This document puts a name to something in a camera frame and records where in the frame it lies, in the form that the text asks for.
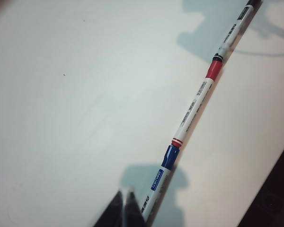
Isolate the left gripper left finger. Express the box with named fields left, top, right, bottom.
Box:
left=93, top=190, right=125, bottom=227

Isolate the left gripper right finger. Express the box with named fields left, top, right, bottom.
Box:
left=124, top=185, right=146, bottom=227

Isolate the blue whiteboard marker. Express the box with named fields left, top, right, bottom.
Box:
left=140, top=144, right=181, bottom=219

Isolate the red whiteboard marker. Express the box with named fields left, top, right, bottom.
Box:
left=170, top=60, right=224, bottom=148

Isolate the black whiteboard marker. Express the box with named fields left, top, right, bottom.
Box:
left=213, top=0, right=262, bottom=63

